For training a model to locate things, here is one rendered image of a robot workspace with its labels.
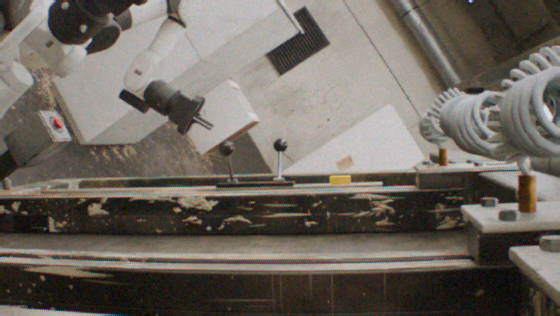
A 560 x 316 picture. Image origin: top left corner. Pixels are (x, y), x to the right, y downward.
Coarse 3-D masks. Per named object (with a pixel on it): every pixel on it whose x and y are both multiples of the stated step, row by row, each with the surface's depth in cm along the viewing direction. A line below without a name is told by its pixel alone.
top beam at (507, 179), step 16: (432, 160) 157; (448, 160) 126; (464, 160) 120; (480, 160) 118; (464, 176) 103; (480, 176) 88; (496, 176) 82; (512, 176) 80; (544, 176) 78; (464, 192) 104; (480, 192) 88; (496, 192) 76; (512, 192) 67; (544, 192) 60
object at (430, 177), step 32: (448, 96) 92; (160, 192) 106; (192, 192) 105; (224, 192) 103; (256, 192) 102; (288, 192) 98; (320, 192) 96; (352, 192) 96; (384, 192) 95; (416, 192) 94; (448, 192) 93; (0, 224) 106; (32, 224) 105; (64, 224) 104; (96, 224) 103; (128, 224) 102; (160, 224) 101; (192, 224) 100; (224, 224) 99; (256, 224) 98; (288, 224) 97; (320, 224) 97; (352, 224) 96; (384, 224) 95; (416, 224) 94; (448, 224) 93
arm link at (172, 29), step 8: (168, 16) 161; (176, 16) 158; (168, 24) 159; (176, 24) 160; (184, 24) 162; (160, 32) 160; (168, 32) 159; (176, 32) 160; (184, 32) 164; (160, 40) 159; (168, 40) 160; (176, 40) 162; (152, 48) 160; (160, 48) 159; (168, 48) 161; (168, 56) 163
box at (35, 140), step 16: (48, 112) 175; (16, 128) 171; (32, 128) 170; (48, 128) 170; (64, 128) 179; (16, 144) 172; (32, 144) 171; (48, 144) 170; (64, 144) 180; (16, 160) 172; (32, 160) 173
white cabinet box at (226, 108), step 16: (208, 96) 644; (224, 96) 641; (240, 96) 682; (208, 112) 644; (224, 112) 641; (240, 112) 638; (192, 128) 648; (224, 128) 642; (240, 128) 640; (208, 144) 645
